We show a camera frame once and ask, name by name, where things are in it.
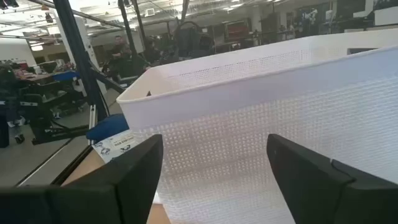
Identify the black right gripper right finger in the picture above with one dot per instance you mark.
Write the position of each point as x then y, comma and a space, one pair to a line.
311, 186

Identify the cluttered wooden desk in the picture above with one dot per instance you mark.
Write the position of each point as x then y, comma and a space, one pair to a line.
40, 76

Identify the person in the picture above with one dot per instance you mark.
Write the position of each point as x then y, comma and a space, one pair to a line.
119, 53

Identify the white perforated plastic basket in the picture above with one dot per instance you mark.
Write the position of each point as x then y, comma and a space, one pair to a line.
248, 140

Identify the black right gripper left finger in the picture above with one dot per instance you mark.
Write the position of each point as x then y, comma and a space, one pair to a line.
130, 174

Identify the black aluminium table frame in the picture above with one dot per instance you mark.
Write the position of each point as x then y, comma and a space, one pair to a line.
74, 46

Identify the blue rubber glove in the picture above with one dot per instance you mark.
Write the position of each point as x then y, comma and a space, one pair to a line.
107, 127

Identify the black equipment stand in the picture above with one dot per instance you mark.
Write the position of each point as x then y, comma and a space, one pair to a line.
40, 124

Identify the patterned packet with barcode label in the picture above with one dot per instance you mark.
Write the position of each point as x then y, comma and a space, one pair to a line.
112, 147

